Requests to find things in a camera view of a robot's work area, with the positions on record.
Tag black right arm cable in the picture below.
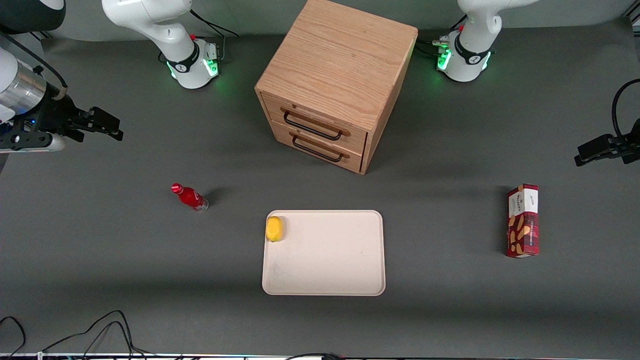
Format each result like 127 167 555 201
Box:
0 31 69 96

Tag wooden drawer cabinet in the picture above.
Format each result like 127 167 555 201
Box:
254 0 419 175

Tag black right base cable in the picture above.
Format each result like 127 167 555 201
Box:
190 9 240 61

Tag black metal drawer handle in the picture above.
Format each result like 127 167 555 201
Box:
291 131 347 163
281 106 352 141

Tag red cracker box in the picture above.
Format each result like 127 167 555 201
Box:
505 183 541 259

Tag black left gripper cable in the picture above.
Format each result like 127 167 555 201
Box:
612 78 640 141

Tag beige plastic tray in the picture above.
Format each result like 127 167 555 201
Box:
261 209 386 297

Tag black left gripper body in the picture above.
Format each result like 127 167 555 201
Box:
620 117 640 164

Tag yellow lemon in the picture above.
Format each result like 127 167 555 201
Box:
265 215 284 243

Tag black floor cable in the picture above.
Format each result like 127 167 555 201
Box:
285 352 346 360
41 310 151 359
0 315 27 359

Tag red plastic bottle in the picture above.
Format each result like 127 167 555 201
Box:
170 183 209 213

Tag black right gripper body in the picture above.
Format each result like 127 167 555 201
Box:
27 94 92 134

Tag black left base cables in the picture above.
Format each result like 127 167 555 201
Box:
416 14 468 60

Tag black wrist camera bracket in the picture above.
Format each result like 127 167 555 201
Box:
0 131 67 153

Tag wooden drawer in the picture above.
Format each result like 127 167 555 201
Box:
270 121 366 174
260 92 369 154

